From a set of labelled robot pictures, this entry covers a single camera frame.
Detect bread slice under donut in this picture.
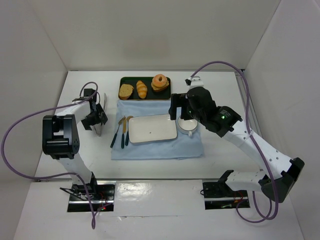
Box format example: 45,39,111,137
151,81,170,92

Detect green handled fork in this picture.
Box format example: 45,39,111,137
121,116,127,149

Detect dark green tray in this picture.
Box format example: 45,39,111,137
118,76,171,101

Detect golden croissant roll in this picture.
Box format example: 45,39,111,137
136,80,148,99

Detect sliced brown bread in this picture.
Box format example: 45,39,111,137
118,84,134,100

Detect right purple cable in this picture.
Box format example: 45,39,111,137
191,60,280,223

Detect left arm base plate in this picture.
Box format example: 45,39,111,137
59,182,116,213

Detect aluminium frame rail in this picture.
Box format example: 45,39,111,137
235,71,262,137

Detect white round cup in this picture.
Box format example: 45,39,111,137
177,117,198,138

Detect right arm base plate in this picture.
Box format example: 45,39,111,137
200,181,250,210

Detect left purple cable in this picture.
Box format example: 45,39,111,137
1,81,101,230

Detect green handled spoon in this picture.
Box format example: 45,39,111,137
124,115,133,146

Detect light blue cloth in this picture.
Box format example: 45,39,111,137
111,100,204,161

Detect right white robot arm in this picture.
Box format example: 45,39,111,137
168,86,305,203

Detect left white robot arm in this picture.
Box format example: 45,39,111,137
42,88,108,200

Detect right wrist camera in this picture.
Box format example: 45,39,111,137
185,76,204,89

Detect metal serving tongs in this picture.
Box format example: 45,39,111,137
93,93,108,137

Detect green handled knife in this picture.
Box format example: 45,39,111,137
110,118,124,148

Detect white rectangular plate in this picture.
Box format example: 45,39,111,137
128,114,178,144

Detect purple cable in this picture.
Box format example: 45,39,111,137
1,81,101,230
191,60,280,223

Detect orange glazed donut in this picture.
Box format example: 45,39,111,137
152,74,168,88

